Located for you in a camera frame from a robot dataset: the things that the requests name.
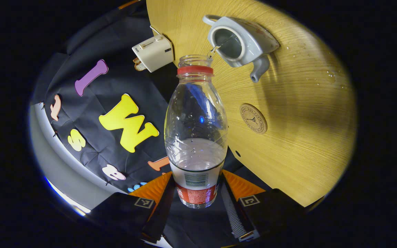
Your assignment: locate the round cork coaster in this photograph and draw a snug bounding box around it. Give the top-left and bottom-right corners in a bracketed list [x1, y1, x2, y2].
[240, 103, 268, 135]

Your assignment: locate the clear plastic water bottle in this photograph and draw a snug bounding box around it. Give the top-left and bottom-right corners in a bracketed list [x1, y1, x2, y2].
[164, 54, 228, 209]

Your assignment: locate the white toaster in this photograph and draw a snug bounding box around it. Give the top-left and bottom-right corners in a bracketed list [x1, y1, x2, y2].
[132, 34, 174, 73]

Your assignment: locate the black backdrop cloth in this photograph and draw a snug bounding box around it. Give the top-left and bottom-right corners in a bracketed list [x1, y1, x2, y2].
[31, 2, 271, 247]

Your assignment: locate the bread slice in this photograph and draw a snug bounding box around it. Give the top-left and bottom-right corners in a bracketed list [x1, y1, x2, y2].
[133, 57, 147, 72]

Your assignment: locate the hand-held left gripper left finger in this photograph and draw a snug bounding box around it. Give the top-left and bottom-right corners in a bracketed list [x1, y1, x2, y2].
[88, 171, 176, 244]

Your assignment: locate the white ceramic teacup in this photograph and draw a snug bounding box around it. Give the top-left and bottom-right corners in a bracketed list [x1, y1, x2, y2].
[203, 14, 280, 83]

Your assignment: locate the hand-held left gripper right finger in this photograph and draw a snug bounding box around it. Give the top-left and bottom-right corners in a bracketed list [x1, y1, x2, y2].
[220, 169, 307, 242]

